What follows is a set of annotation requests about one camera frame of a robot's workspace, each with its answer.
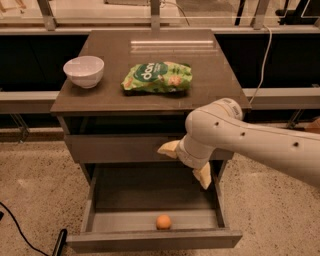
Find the black floor cable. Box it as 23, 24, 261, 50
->
0, 201, 50, 256

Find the orange fruit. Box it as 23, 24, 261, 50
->
156, 214, 172, 230

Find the green snack bag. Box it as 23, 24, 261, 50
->
121, 61, 193, 93

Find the white cable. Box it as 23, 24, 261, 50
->
248, 24, 273, 105

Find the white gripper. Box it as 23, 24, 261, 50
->
157, 134, 214, 190

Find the cardboard box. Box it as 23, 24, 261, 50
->
305, 118, 320, 134

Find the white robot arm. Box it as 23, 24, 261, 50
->
158, 98, 320, 188

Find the white ceramic bowl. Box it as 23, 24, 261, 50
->
63, 56, 104, 88

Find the open middle drawer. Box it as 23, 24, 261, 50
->
67, 162, 242, 253

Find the closed grey top drawer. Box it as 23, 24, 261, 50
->
63, 130, 242, 164

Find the grey drawer cabinet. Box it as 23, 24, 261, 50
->
51, 30, 250, 178

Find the black object on floor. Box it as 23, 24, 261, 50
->
52, 229, 67, 256

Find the metal railing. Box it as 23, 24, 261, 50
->
0, 0, 320, 34

